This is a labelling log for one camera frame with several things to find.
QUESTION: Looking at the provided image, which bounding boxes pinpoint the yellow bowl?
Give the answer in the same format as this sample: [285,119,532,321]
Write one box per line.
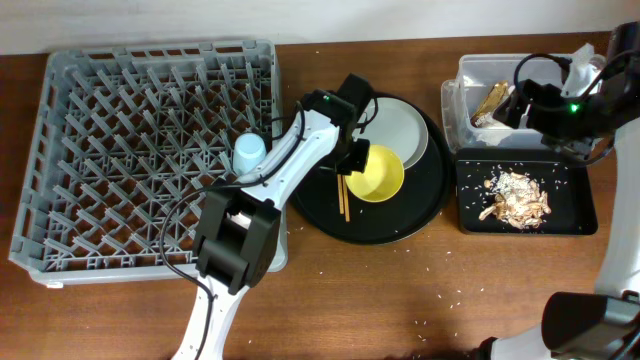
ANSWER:
[345,145,405,203]

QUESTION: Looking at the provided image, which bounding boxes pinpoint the wooden chopstick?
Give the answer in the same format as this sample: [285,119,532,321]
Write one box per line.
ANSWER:
[341,175,351,223]
[337,174,345,215]

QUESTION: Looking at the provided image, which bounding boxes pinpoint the grey plate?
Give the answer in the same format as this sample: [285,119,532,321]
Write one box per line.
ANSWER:
[353,97,429,169]

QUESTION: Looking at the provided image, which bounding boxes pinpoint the food scraps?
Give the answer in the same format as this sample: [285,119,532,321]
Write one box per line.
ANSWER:
[478,172,552,230]

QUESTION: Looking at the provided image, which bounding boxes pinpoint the blue plastic cup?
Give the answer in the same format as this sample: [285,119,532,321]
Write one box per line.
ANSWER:
[232,133,267,176]

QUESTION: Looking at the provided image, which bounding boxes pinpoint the white napkin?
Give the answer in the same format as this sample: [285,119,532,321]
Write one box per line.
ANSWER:
[488,44,605,128]

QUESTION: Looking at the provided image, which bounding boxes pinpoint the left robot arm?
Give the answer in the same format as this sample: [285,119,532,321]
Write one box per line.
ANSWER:
[174,74,374,359]

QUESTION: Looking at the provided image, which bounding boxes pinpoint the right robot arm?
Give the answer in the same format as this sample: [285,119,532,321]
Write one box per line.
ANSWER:
[473,21,639,359]

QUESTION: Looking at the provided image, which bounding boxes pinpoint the grey dishwasher rack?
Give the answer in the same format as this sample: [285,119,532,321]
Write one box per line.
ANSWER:
[9,40,282,288]

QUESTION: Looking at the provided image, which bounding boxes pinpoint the black rectangular tray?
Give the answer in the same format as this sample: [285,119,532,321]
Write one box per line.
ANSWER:
[454,148,598,235]

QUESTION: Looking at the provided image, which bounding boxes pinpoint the round black tray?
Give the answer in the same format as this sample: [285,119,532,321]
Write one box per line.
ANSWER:
[290,110,453,245]

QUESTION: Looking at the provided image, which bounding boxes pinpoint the clear plastic bin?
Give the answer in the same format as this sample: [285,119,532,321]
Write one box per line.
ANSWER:
[441,54,548,153]

